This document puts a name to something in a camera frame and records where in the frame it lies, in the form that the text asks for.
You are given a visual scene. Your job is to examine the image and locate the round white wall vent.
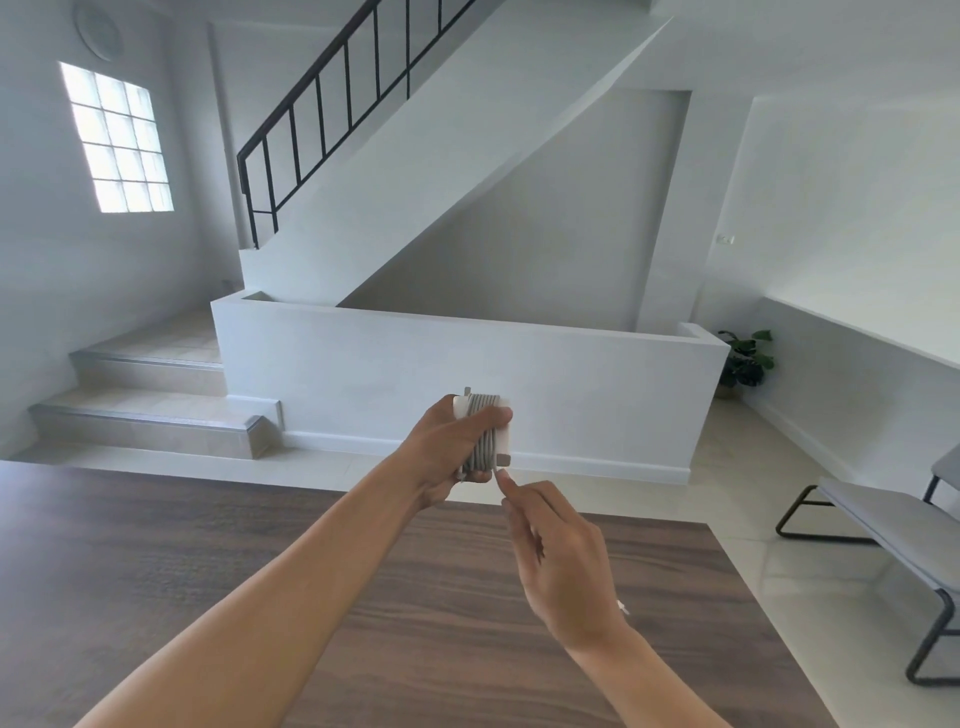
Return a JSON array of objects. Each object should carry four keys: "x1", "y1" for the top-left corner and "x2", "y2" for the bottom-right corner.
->
[{"x1": 72, "y1": 0, "x2": 123, "y2": 60}]

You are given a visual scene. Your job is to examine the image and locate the white power adapter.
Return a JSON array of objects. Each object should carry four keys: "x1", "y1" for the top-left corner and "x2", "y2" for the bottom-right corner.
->
[{"x1": 452, "y1": 387, "x2": 516, "y2": 483}]

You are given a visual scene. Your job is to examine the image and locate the green potted plant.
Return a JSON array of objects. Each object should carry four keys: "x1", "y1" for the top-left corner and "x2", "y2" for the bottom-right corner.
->
[{"x1": 715, "y1": 327, "x2": 777, "y2": 399}]

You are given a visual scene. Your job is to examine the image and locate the grey wound cable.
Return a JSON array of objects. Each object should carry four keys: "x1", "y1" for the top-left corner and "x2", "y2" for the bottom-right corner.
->
[{"x1": 459, "y1": 391, "x2": 506, "y2": 483}]

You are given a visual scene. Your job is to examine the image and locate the glass block window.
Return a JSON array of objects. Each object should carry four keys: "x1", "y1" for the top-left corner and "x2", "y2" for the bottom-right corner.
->
[{"x1": 58, "y1": 60, "x2": 176, "y2": 216}]

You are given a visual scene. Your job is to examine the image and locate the person's right forearm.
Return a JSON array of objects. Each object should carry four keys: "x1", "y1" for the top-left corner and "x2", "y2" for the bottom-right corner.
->
[{"x1": 561, "y1": 621, "x2": 733, "y2": 728}]

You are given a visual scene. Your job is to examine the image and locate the person's left forearm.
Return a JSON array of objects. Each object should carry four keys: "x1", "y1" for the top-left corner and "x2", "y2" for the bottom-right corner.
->
[{"x1": 75, "y1": 447, "x2": 430, "y2": 728}]

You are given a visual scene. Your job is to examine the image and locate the person's right hand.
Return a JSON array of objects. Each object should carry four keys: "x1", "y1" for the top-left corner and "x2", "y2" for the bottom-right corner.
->
[{"x1": 498, "y1": 469, "x2": 631, "y2": 654}]

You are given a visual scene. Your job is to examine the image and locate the black stair railing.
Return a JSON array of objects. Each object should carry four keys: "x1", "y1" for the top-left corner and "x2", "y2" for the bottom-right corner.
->
[{"x1": 237, "y1": 0, "x2": 481, "y2": 251}]

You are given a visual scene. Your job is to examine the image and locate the beige tiled stair steps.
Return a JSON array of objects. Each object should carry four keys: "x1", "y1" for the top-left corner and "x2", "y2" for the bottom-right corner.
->
[{"x1": 28, "y1": 303, "x2": 284, "y2": 461}]

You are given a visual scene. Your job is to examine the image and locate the grey bench with black frame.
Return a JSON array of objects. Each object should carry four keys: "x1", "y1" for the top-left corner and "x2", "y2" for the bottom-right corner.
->
[{"x1": 774, "y1": 443, "x2": 960, "y2": 686}]

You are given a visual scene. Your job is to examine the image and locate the person's left hand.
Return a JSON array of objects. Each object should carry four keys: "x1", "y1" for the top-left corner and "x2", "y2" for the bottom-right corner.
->
[{"x1": 393, "y1": 395, "x2": 516, "y2": 515}]

